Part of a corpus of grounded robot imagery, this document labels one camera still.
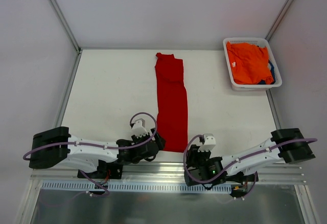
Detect red polo shirt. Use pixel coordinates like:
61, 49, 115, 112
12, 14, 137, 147
155, 53, 188, 152

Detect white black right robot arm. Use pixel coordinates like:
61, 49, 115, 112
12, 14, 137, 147
183, 128, 317, 189

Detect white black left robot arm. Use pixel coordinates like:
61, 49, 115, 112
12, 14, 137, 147
23, 126, 166, 178

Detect blue t shirt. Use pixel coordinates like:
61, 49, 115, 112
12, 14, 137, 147
257, 60, 276, 85

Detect orange t shirt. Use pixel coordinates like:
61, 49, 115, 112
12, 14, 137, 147
226, 42, 270, 85

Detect white plastic laundry basket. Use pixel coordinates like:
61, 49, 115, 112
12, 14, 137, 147
223, 37, 282, 91

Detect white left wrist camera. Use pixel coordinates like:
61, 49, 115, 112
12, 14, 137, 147
131, 118, 150, 139

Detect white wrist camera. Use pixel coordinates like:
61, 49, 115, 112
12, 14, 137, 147
198, 133, 216, 152
131, 118, 150, 139

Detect aluminium mounting rail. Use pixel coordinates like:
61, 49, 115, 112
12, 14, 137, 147
31, 162, 307, 185

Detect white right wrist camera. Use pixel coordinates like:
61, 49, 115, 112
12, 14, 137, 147
198, 133, 216, 152

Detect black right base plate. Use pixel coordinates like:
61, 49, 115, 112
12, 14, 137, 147
228, 172, 258, 184

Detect white slotted cable duct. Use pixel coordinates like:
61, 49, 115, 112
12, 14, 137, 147
41, 181, 232, 194

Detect aluminium frame post left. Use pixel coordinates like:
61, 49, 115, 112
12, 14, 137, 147
48, 0, 81, 54

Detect aluminium frame post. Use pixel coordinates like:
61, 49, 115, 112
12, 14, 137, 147
265, 0, 295, 41
48, 0, 81, 54

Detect aluminium frame post right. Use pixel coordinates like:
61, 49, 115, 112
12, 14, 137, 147
265, 0, 295, 41

